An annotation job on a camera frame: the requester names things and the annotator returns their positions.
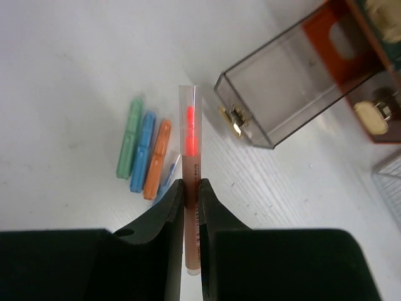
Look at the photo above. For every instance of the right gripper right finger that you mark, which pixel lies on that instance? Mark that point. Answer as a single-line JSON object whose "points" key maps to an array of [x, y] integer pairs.
{"points": [[240, 263]]}

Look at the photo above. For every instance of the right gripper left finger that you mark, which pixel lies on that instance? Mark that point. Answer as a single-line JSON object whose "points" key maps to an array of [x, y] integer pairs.
{"points": [[140, 261]]}

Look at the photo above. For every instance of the orange chalk stick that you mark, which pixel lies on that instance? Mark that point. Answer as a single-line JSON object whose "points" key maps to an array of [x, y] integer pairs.
{"points": [[154, 172]]}

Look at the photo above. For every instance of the green chalk stick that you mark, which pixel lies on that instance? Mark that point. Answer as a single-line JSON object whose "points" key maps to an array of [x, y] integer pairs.
{"points": [[125, 161]]}

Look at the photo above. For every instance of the blue chalk stick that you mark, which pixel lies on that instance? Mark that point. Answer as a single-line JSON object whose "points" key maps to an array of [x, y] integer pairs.
{"points": [[141, 155]]}

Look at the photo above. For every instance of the light orange marker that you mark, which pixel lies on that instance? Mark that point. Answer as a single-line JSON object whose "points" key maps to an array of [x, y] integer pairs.
{"points": [[190, 107]]}

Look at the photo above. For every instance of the teal mini drawer chest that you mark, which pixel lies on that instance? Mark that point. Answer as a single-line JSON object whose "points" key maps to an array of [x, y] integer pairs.
{"points": [[373, 31]]}

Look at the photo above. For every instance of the white wire desk organizer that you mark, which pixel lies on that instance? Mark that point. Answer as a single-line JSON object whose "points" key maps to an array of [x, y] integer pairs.
{"points": [[386, 176]]}

